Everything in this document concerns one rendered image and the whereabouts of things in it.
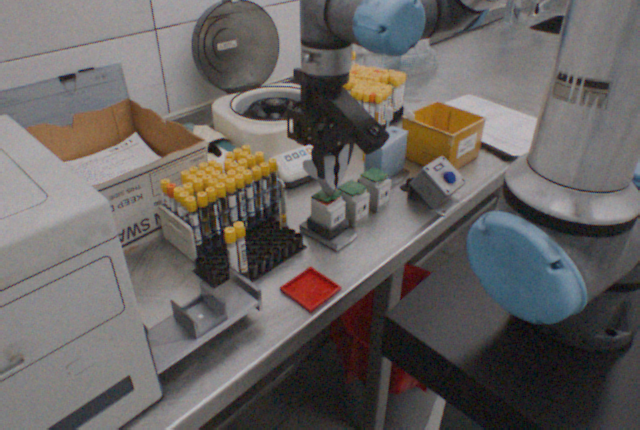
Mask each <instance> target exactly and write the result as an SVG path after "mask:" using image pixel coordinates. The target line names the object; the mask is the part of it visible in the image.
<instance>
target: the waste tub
mask: <svg viewBox="0 0 640 430"><path fill-rule="evenodd" d="M412 112H413V113H414V115H415V117H414V119H415V120H414V119H413V120H409V119H408V118H407V117H406V116H405V115H403V116H402V118H403V120H402V130H405V131H408V134H407V143H406V152H405V159H406V160H408V161H410V162H412V163H415V164H418V165H420V166H423V167H426V166H427V165H429V164H430V163H432V162H433V161H435V160H437V159H438V158H440V156H444V158H445V159H446V160H447V161H448V162H449V164H450V165H451V166H453V167H454V168H455V169H456V170H459V169H461V168H462V167H464V166H465V165H467V164H469V163H470V162H472V161H474V160H475V159H477V158H478V156H479V150H480V145H481V140H482V135H483V130H484V125H485V119H487V117H485V116H482V115H479V114H476V113H473V112H470V111H467V110H464V109H461V108H458V107H454V106H451V105H448V104H445V103H442V102H439V101H435V102H433V103H431V104H429V105H427V106H424V107H422V108H420V109H417V110H414V111H412Z"/></svg>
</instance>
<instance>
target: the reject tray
mask: <svg viewBox="0 0 640 430"><path fill-rule="evenodd" d="M341 289H342V287H341V286H339V285H338V284H336V282H335V281H333V280H332V279H330V278H329V277H327V276H326V275H324V274H322V273H320V272H319V271H317V270H316V269H314V268H313V267H311V266H310V267H309V268H307V269H306V270H304V271H303V272H301V273H300V274H298V275H297V276H295V277H294V278H291V279H290V280H288V281H287V282H285V284H284V285H282V286H281V287H280V291H281V292H282V293H283V294H285V295H286V296H287V297H289V298H290V299H291V300H294V301H295V302H296V303H298V304H299V305H300V306H302V307H303V308H305V309H306V310H307V311H309V312H310V313H312V312H313V311H314V310H315V309H317V308H318V307H319V306H321V305H322V304H324V303H326V302H327V301H328V300H330V299H331V298H332V297H334V296H335V295H336V294H337V293H339V292H340V291H341Z"/></svg>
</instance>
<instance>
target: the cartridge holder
mask: <svg viewBox="0 0 640 430"><path fill-rule="evenodd" d="M299 229H300V231H302V232H304V233H306V234H308V235H309V236H311V237H313V238H315V239H316V240H318V241H320V242H322V243H325V244H326V245H328V246H330V247H332V248H333V249H335V250H339V249H340V248H341V247H343V246H344V245H345V244H347V243H348V242H349V241H351V240H352V239H354V238H356V237H357V231H355V230H352V229H350V228H348V217H346V216H345V218H344V219H343V221H341V222H340V223H338V224H337V225H336V226H334V227H333V228H331V229H330V228H328V227H326V226H325V225H322V224H320V223H318V222H316V221H314V219H312V218H311V215H310V216H309V217H307V219H306V221H305V222H303V223H302V224H300V225H299Z"/></svg>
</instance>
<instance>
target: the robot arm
mask: <svg viewBox="0 0 640 430"><path fill-rule="evenodd" d="M498 1H500V0H300V42H301V68H295V69H294V78H297V79H300V90H301V100H300V101H298V102H295V103H294V105H292V106H290V107H288V108H286V122H287V138H289V139H291V140H294V141H297V143H298V144H301V145H303V146H305V147H306V146H308V145H311V146H313V147H312V149H311V160H305V161H303V169H304V171H305V172H306V173H308V174H309V175H310V176H312V177H313V178H314V179H316V180H317V181H318V182H319V184H320V186H321V188H322V191H324V192H325V193H326V194H327V195H328V196H331V195H333V194H334V193H335V192H336V190H337V188H338V187H339V184H340V182H341V180H342V178H343V176H344V174H345V171H346V168H347V165H349V161H350V157H351V153H352V150H353V146H355V143H356V144H357V145H358V147H359V148H360V149H361V150H362V151H363V152H364V153H365V154H370V153H372V152H374V151H376V150H377V149H379V148H381V147H382V146H383V145H384V144H386V142H387V141H388V140H389V138H390V134H389V133H388V132H387V131H386V130H384V129H383V128H382V126H381V125H380V124H379V123H378V122H377V121H376V120H375V119H374V118H373V117H372V116H371V114H370V113H369V112H368V111H367V110H366V109H365V108H364V107H363V106H362V105H361V104H360V103H359V102H358V101H357V100H356V99H354V98H353V97H352V96H351V95H350V93H349V92H348V91H347V90H346V89H345V88H344V87H343V85H345V84H347V83H348V82H349V71H350V70H351V59H352V43H353V44H355V45H359V46H361V47H364V48H365V49H367V50H368V51H371V52H373V53H377V54H385V55H388V57H401V56H403V55H406V53H407V52H408V51H409V50H410V49H411V48H412V47H414V46H415V45H416V44H417V43H418V41H419V40H422V39H428V38H433V37H438V36H443V35H448V34H450V35H452V34H459V33H462V32H465V31H467V30H470V29H473V28H475V27H477V26H479V25H480V24H481V23H482V22H483V21H484V20H485V18H486V16H487V14H488V12H489V10H490V7H491V6H493V5H494V4H496V3H497V2H498ZM299 106H301V107H299ZM296 107H299V108H296ZM295 108H296V109H295ZM289 118H292V133H291V132H290V130H289ZM467 253H468V258H469V262H470V265H471V268H472V270H473V272H474V274H475V275H476V276H477V278H478V279H479V282H480V284H481V286H482V287H483V288H484V290H485V291H486V293H487V294H488V295H489V296H490V298H491V299H492V300H493V301H494V302H496V303H497V304H498V305H499V306H501V307H502V308H504V309H505V310H506V311H508V312H509V313H511V314H513V315H514V316H516V317H518V318H520V319H523V320H525V321H528V322H530V323H531V324H533V325H534V326H535V327H536V328H537V329H539V330H540V331H541V332H543V333H544V334H546V335H547V336H549V337H550V338H552V339H554V340H556V341H558V342H560V343H563V344H566V345H568V346H571V347H574V348H577V349H581V350H585V351H592V352H609V351H614V350H618V349H620V348H622V347H624V346H625V345H628V344H629V343H630V342H631V341H632V339H633V338H634V336H635V334H636V333H637V331H638V330H639V328H640V0H568V3H567V7H566V11H565V14H564V19H563V23H562V26H561V30H560V34H559V38H558V41H557V45H556V49H555V52H554V56H553V60H552V64H551V67H550V72H549V76H548V79H547V83H546V87H545V90H544V94H543V98H542V102H541V105H540V109H539V114H538V117H537V121H536V125H535V129H534V132H533V136H532V140H531V143H530V147H529V151H528V155H527V156H525V157H523V158H521V159H518V160H516V161H515V162H513V163H512V164H511V165H510V166H509V167H508V169H507V171H506V174H505V178H504V182H503V186H502V191H501V195H500V199H499V203H498V206H497V208H496V209H495V211H491V212H487V213H484V214H483V215H481V216H480V217H479V219H478V220H477V221H476V223H475V224H474V225H473V226H472V227H471V229H470V231H469V234H468V238H467Z"/></svg>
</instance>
